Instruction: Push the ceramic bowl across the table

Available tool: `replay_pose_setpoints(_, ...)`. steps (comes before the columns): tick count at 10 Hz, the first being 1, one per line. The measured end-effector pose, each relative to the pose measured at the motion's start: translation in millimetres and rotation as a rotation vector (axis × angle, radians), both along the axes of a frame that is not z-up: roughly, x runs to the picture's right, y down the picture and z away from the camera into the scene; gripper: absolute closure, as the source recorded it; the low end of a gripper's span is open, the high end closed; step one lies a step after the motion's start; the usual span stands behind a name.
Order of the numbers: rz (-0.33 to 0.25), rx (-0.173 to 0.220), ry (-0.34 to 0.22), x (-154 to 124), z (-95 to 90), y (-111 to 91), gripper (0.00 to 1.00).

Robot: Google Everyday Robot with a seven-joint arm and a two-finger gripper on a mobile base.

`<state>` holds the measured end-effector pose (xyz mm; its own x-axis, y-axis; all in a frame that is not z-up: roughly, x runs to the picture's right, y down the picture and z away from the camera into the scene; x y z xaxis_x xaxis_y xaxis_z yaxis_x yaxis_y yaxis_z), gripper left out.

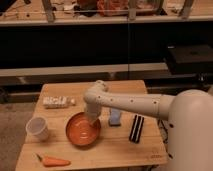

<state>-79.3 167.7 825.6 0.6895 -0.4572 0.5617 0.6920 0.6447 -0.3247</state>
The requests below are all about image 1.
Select orange ceramic bowl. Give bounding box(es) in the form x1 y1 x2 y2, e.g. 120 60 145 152
65 112 101 146

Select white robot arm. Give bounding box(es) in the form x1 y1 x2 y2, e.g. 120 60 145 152
83 80 213 171

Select blue sponge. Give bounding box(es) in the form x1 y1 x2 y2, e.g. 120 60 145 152
109 108 121 126

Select white plastic cup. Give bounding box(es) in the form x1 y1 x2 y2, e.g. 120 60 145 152
25 117 49 141

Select black box on right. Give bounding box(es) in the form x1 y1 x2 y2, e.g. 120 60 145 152
165 45 213 74

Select orange toy carrot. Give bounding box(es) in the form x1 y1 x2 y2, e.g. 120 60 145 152
37 155 71 167

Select wooden shelf with clutter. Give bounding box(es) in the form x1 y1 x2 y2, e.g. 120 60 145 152
0 0 213 27

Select black cables on floor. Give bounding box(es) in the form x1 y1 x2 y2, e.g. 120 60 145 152
158 119 170 151

